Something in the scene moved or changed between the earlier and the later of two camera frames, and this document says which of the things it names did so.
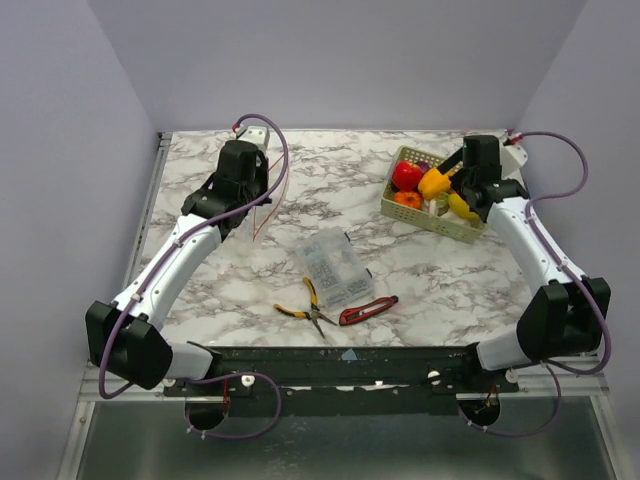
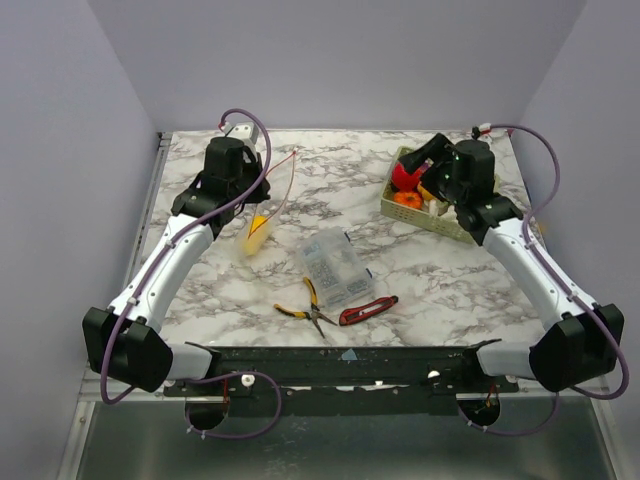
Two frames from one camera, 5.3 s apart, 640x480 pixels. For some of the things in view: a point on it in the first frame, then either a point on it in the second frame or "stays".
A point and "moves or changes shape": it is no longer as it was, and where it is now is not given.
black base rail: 352,379 stays
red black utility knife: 354,315 stays
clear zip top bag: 265,216 moves or changes shape
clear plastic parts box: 335,267 stays
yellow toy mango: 461,207 moves or changes shape
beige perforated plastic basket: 418,217 stays
